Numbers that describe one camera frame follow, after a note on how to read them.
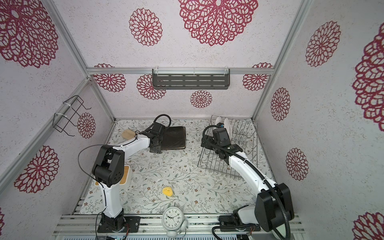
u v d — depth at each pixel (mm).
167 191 821
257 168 480
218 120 965
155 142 748
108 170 521
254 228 717
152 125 799
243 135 1130
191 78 941
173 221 715
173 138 1064
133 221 746
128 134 1060
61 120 728
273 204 410
